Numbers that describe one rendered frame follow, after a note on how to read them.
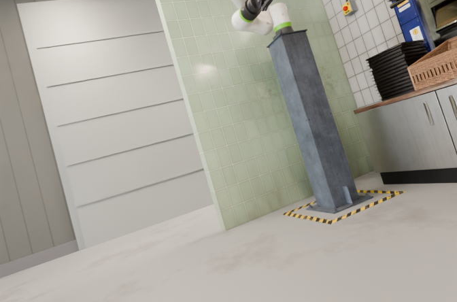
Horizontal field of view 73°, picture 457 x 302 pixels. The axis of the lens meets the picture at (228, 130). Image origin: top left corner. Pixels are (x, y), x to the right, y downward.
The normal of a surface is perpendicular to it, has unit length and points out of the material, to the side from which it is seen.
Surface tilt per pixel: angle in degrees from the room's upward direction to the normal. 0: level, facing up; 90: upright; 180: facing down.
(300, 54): 90
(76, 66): 90
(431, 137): 90
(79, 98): 90
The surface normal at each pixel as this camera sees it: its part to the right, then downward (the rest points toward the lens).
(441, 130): -0.88, 0.23
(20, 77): 0.30, -0.16
